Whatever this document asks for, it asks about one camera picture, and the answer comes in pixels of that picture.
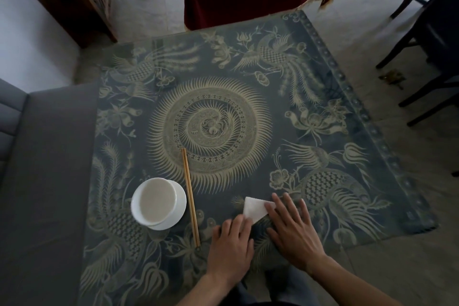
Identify person's right hand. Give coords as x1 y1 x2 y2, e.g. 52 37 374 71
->
264 193 327 273

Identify white paper napkin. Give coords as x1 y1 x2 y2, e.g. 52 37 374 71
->
242 196 277 226

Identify small floor debris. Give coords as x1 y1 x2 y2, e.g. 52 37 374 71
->
378 69 406 90

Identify person's left hand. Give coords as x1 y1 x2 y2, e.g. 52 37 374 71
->
206 214 255 283

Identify grey upholstered sofa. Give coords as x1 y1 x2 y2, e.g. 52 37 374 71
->
0 78 101 306

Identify blue phoenix patterned tablecloth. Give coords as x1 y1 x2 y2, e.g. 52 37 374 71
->
77 10 439 306

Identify person's right forearm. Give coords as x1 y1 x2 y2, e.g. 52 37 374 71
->
306 253 404 306

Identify white bowl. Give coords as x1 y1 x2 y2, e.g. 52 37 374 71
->
130 177 179 227

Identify person's blue jeans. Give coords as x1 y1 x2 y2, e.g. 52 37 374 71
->
229 266 320 306

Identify white saucer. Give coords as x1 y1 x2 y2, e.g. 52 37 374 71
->
149 179 187 231

